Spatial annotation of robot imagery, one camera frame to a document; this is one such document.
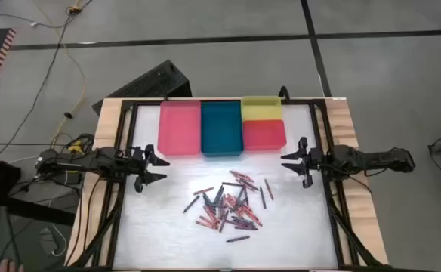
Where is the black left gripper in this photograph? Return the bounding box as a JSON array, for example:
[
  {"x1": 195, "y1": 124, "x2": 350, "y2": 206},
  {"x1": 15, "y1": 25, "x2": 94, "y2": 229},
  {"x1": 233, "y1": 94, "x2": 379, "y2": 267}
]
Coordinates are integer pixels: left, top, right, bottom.
[{"x1": 128, "y1": 144, "x2": 171, "y2": 193}]

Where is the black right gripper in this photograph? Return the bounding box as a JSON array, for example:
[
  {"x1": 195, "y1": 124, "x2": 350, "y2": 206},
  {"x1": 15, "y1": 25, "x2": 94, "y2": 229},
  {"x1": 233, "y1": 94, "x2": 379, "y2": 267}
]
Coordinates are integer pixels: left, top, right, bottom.
[{"x1": 280, "y1": 137, "x2": 326, "y2": 189}]

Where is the small red plastic bin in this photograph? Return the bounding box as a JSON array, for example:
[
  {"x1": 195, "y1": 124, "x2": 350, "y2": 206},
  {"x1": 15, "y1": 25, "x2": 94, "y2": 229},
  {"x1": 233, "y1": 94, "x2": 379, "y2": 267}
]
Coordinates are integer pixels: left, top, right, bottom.
[{"x1": 242, "y1": 119, "x2": 288, "y2": 152}]

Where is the large pink plastic bin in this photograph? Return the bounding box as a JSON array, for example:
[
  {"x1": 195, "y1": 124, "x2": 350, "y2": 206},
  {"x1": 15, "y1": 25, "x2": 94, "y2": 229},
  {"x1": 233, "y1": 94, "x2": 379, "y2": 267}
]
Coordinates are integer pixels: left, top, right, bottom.
[{"x1": 157, "y1": 100, "x2": 202, "y2": 157}]

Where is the small yellow plastic bin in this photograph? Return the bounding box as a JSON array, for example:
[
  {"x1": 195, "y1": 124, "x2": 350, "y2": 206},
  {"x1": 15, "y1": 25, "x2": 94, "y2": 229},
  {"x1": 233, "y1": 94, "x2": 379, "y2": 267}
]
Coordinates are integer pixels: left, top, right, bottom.
[{"x1": 240, "y1": 95, "x2": 283, "y2": 122}]

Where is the black clamp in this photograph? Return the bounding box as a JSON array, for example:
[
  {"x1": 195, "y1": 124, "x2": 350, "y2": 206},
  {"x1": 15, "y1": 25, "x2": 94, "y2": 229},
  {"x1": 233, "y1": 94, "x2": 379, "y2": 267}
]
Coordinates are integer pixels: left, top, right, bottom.
[{"x1": 278, "y1": 85, "x2": 291, "y2": 104}]

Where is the yellow connector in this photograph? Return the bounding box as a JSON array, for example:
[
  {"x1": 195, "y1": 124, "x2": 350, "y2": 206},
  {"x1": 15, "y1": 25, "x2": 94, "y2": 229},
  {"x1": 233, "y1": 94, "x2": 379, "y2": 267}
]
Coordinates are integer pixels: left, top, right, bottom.
[{"x1": 68, "y1": 139, "x2": 85, "y2": 154}]

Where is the blue plastic bin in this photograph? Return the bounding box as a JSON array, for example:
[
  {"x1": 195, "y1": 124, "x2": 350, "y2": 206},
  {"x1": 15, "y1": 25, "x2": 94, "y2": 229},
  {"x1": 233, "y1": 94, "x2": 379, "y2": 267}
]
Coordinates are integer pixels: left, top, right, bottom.
[{"x1": 200, "y1": 100, "x2": 245, "y2": 158}]

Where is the black perforated case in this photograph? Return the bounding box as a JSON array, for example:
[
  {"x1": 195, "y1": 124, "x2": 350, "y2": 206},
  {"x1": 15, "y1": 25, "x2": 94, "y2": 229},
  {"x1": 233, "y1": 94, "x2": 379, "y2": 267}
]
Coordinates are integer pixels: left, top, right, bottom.
[{"x1": 91, "y1": 59, "x2": 193, "y2": 116}]

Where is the black bar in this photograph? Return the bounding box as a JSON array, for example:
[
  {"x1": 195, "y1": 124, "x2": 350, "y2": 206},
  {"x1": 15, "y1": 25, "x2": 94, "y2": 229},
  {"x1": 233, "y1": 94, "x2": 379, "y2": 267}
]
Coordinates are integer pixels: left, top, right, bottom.
[{"x1": 4, "y1": 196, "x2": 77, "y2": 227}]

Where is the person's hand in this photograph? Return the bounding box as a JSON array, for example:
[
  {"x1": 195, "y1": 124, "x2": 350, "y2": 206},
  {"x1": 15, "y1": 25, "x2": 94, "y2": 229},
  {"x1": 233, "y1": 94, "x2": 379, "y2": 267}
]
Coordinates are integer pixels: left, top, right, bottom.
[{"x1": 0, "y1": 259, "x2": 25, "y2": 272}]

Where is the yellow cable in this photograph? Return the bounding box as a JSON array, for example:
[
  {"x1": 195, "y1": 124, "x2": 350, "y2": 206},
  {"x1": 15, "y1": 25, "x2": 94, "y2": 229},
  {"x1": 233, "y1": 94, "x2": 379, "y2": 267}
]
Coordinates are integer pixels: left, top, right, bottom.
[{"x1": 33, "y1": 0, "x2": 88, "y2": 152}]

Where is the black floor cable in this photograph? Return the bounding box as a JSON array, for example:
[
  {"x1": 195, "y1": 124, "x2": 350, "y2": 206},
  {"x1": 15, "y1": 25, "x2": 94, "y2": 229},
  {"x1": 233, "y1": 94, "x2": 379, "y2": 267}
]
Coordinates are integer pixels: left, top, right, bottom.
[{"x1": 0, "y1": 0, "x2": 93, "y2": 159}]

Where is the yellow cable plug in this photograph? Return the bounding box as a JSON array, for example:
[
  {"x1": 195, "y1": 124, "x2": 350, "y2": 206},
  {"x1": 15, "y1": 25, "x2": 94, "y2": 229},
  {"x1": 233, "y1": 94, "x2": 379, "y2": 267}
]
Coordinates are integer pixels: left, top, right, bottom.
[{"x1": 66, "y1": 2, "x2": 85, "y2": 17}]

